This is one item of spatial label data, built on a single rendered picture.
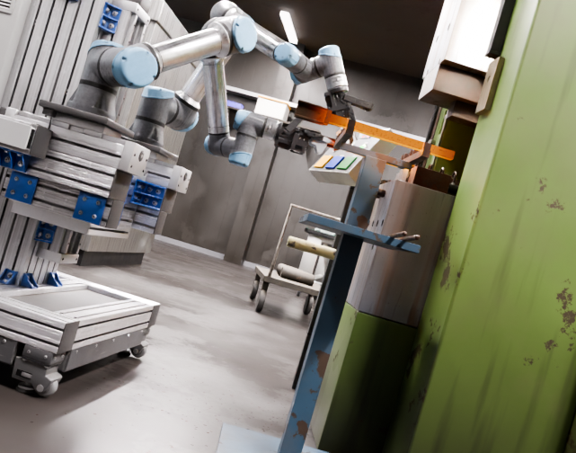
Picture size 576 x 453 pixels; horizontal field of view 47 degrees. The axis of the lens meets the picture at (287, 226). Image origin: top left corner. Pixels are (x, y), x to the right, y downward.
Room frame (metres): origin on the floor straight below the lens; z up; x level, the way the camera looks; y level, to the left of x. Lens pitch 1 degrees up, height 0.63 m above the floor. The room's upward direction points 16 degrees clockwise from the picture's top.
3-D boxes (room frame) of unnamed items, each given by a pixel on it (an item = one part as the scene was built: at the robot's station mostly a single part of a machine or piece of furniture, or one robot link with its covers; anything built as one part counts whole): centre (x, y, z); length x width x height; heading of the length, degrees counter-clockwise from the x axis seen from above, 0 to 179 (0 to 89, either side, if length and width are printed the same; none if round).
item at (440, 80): (2.38, -0.55, 1.32); 0.42 x 0.20 x 0.10; 93
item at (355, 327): (2.32, -0.57, 0.23); 0.56 x 0.38 x 0.47; 93
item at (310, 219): (1.87, -0.19, 0.70); 0.40 x 0.30 x 0.02; 2
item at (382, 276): (2.32, -0.57, 0.69); 0.56 x 0.38 x 0.45; 93
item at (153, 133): (2.52, 0.62, 0.87); 0.15 x 0.15 x 0.10
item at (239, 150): (2.33, 0.24, 0.88); 0.11 x 0.08 x 0.11; 46
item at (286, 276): (5.65, -0.18, 0.45); 1.13 x 0.66 x 0.90; 4
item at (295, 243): (2.71, -0.24, 0.62); 0.44 x 0.05 x 0.05; 93
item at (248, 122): (2.32, 0.23, 0.98); 0.11 x 0.08 x 0.09; 93
